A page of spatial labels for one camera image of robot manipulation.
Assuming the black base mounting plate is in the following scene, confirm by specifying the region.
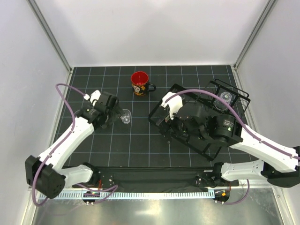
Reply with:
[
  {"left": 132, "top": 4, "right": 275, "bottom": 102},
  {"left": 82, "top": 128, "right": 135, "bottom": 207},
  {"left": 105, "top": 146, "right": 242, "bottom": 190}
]
[{"left": 71, "top": 166, "right": 235, "bottom": 189}]

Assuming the small clear faceted glass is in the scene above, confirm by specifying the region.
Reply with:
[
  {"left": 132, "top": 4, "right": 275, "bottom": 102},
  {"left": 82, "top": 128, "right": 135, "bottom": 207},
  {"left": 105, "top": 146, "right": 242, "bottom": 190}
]
[{"left": 214, "top": 91, "right": 232, "bottom": 111}]

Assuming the black wire dish rack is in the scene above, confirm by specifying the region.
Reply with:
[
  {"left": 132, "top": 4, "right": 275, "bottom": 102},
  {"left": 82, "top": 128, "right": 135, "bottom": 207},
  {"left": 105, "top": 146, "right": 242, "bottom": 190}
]
[{"left": 148, "top": 84, "right": 242, "bottom": 161}]

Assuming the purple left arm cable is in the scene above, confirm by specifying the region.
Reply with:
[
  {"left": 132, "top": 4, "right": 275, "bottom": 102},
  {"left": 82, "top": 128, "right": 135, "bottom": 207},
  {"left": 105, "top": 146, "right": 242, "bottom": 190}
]
[{"left": 32, "top": 83, "right": 119, "bottom": 207}]

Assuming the aluminium rail with slots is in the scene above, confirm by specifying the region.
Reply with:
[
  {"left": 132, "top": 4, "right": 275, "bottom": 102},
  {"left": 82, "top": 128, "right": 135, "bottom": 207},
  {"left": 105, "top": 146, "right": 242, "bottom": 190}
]
[{"left": 53, "top": 186, "right": 222, "bottom": 204}]

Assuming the red skull mug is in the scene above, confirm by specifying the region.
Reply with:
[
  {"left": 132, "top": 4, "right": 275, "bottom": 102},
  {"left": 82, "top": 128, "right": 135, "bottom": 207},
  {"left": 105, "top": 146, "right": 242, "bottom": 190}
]
[{"left": 131, "top": 71, "right": 157, "bottom": 96}]

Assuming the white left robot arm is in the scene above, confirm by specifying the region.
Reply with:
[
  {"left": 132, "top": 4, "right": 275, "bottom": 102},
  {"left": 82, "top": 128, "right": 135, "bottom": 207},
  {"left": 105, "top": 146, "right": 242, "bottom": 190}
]
[{"left": 25, "top": 90, "right": 124, "bottom": 199}]

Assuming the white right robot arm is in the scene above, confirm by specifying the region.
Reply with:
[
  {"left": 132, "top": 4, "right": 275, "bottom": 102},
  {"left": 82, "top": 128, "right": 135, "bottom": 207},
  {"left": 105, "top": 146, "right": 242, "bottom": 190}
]
[{"left": 159, "top": 102, "right": 300, "bottom": 188}]

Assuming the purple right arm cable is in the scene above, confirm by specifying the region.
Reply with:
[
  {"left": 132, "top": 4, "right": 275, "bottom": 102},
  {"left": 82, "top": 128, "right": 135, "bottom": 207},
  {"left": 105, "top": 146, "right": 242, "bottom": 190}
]
[{"left": 160, "top": 89, "right": 300, "bottom": 207}]

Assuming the black grid mat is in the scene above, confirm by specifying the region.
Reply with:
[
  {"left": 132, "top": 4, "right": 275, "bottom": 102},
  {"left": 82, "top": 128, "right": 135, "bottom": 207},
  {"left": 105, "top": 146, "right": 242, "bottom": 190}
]
[{"left": 65, "top": 65, "right": 236, "bottom": 167}]

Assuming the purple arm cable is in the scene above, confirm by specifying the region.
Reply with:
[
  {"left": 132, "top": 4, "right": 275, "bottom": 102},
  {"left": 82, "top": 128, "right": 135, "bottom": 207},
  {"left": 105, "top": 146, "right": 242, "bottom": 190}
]
[
  {"left": 32, "top": 83, "right": 119, "bottom": 207},
  {"left": 160, "top": 89, "right": 300, "bottom": 207}
]

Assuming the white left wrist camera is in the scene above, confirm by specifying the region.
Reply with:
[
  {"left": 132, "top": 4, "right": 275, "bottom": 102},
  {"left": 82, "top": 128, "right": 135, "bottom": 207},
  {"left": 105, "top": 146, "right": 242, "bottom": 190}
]
[{"left": 83, "top": 90, "right": 101, "bottom": 104}]

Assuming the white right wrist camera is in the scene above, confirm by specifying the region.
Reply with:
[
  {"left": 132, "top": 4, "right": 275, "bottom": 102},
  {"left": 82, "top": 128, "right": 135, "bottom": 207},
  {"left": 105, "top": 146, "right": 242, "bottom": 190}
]
[{"left": 160, "top": 92, "right": 183, "bottom": 120}]

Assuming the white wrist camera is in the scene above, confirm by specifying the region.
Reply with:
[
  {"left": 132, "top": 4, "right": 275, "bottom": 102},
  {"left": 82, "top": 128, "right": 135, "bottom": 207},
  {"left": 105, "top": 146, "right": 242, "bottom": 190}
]
[
  {"left": 83, "top": 90, "right": 101, "bottom": 104},
  {"left": 160, "top": 92, "right": 183, "bottom": 120}
]

